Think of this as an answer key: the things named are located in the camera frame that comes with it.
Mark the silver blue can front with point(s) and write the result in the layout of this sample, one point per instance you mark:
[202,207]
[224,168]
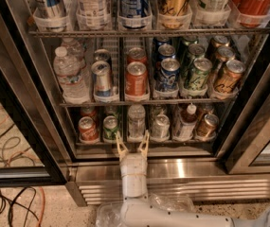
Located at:
[102,77]

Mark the tall blue silver can top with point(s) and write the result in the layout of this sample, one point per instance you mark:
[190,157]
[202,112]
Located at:
[52,11]

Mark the blue can middle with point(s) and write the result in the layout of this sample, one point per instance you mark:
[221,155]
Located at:
[165,51]

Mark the silver blue can rear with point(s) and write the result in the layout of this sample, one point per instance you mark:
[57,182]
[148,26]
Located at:
[102,55]

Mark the gold can middle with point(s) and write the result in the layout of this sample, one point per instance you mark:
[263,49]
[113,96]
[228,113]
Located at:
[221,55]

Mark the gold can front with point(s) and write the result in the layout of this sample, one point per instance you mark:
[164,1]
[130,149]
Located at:
[229,76]

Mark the green can middle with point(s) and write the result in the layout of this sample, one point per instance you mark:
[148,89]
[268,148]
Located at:
[193,52]

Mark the copper can bottom front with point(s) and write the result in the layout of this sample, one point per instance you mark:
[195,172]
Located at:
[207,125]

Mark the white label bottle top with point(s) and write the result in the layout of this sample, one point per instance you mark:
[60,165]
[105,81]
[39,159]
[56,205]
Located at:
[95,12]

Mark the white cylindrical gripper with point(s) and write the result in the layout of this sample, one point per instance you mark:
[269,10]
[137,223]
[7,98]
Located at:
[134,165]

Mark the right sliding glass door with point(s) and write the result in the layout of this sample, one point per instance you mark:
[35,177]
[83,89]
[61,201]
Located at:
[252,151]

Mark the green can bottom rear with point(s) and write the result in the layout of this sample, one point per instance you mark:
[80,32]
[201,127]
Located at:
[113,110]

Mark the gold can rear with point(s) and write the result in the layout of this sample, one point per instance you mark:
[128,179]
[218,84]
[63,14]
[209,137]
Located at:
[217,41]

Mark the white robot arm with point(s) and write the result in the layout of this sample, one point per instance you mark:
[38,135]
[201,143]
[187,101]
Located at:
[137,211]

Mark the red cola can top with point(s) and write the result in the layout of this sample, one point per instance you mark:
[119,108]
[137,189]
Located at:
[252,13]

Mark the red can bottom front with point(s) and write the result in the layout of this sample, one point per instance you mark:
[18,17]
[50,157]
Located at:
[88,129]

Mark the rear water bottle middle shelf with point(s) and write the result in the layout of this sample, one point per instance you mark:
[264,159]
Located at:
[74,48]

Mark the stainless steel fridge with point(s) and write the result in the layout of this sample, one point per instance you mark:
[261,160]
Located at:
[191,169]

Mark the tall gold can top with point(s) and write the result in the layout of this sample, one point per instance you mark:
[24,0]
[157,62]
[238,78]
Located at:
[172,12]

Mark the brown juice bottle white cap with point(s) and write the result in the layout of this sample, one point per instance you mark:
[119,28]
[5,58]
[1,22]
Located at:
[184,122]

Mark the sliding glass door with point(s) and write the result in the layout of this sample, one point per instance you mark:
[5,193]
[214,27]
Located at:
[24,158]
[252,151]

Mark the blue white can top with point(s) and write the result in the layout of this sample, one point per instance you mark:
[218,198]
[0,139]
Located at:
[134,13]

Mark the orange soda can front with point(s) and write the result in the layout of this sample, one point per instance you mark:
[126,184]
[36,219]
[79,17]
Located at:
[136,79]

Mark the green can bottom front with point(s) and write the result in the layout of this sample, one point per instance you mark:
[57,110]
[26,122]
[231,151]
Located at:
[110,128]

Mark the front water bottle middle shelf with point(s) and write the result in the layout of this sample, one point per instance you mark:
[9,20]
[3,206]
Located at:
[67,69]

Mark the red can bottom rear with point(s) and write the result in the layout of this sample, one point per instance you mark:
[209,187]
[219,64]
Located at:
[89,111]

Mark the silver can bottom rear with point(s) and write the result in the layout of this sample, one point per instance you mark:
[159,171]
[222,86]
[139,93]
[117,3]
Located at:
[158,109]

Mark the copper can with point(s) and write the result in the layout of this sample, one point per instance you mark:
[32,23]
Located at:
[207,125]
[206,108]

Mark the orange soda can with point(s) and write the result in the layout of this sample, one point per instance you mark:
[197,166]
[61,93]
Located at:
[137,54]
[136,79]

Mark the orange soda can rear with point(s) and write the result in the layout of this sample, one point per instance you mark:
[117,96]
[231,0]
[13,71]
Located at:
[137,54]

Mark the left sliding glass door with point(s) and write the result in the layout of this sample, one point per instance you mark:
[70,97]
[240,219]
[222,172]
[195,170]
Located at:
[24,158]

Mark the clear water bottle bottom shelf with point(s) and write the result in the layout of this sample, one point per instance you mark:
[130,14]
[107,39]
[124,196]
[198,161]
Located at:
[136,122]

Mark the copper can bottom rear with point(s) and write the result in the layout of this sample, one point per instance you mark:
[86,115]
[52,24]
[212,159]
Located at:
[206,108]

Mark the silver can bottom front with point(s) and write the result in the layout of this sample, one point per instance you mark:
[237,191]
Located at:
[160,127]

